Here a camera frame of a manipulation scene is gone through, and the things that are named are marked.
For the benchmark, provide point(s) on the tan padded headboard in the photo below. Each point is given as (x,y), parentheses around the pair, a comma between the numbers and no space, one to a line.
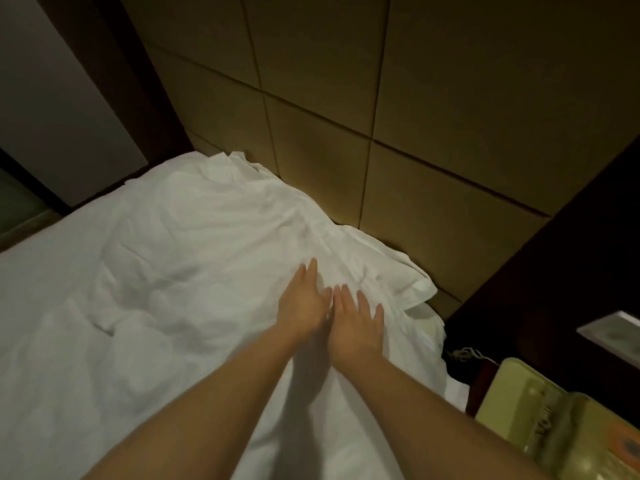
(400,105)

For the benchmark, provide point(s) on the beige telephone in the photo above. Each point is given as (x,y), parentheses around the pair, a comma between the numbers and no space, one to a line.
(560,425)

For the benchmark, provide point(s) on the person's left hand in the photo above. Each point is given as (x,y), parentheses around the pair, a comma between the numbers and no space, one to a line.
(305,300)

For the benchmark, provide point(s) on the person's right forearm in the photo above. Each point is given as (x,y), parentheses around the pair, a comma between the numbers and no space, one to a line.
(440,425)

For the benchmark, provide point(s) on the white wall switch panel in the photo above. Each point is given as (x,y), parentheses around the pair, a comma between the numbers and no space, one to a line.
(612,338)

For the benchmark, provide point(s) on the person's right hand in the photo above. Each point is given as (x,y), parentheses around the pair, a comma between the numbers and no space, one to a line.
(357,330)

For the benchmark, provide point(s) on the white duvet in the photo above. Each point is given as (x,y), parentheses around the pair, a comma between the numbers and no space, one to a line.
(150,295)

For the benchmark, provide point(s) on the person's left forearm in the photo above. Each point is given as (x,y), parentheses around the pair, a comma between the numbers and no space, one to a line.
(200,415)

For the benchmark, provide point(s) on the white pillow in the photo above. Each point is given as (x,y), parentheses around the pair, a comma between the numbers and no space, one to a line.
(390,275)

